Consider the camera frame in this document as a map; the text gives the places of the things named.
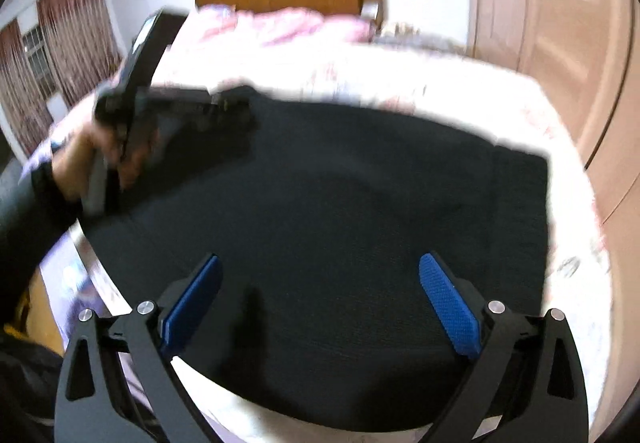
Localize black pants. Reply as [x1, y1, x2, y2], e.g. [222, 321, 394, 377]
[82, 86, 549, 432]

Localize floral cream quilt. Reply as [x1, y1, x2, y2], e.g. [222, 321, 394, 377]
[41, 41, 612, 442]

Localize red patterned curtain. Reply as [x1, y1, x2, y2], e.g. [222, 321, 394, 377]
[1, 0, 120, 154]

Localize beige wooden wardrobe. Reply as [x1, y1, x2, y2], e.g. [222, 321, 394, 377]
[470, 0, 639, 439]

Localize pink blanket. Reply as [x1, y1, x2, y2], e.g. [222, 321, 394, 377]
[188, 6, 374, 46]

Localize person's left hand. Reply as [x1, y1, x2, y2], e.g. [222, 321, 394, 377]
[51, 122, 160, 202]

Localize person's left forearm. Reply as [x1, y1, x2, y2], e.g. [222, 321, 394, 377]
[1, 162, 81, 324]

